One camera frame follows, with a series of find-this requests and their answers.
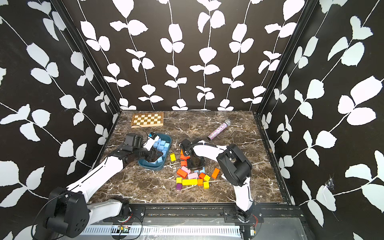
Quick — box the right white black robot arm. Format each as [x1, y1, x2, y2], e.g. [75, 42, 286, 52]
[180, 139, 254, 214]

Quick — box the long yellow block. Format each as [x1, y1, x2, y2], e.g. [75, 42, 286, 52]
[182, 179, 199, 186]

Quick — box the black front rail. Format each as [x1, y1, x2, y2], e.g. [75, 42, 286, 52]
[89, 203, 306, 225]

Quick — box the purple cube block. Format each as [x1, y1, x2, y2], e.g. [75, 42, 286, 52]
[176, 184, 183, 191]

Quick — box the dark teal plastic tray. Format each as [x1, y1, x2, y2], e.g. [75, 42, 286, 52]
[138, 133, 172, 171]

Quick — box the orange red block lower left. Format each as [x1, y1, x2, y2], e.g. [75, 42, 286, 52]
[177, 169, 188, 179]

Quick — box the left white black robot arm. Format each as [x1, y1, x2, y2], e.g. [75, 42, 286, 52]
[42, 132, 165, 238]

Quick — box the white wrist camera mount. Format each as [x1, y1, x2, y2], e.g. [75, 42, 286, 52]
[143, 132, 160, 151]

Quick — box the orange block right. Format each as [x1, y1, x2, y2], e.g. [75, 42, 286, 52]
[211, 168, 220, 179]

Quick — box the small yellow block left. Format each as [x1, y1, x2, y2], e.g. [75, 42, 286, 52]
[170, 154, 176, 162]

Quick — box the purple glitter microphone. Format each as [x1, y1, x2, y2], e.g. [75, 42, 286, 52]
[207, 119, 231, 141]

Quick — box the wooden chess board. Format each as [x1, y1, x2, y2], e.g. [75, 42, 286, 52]
[131, 112, 164, 128]

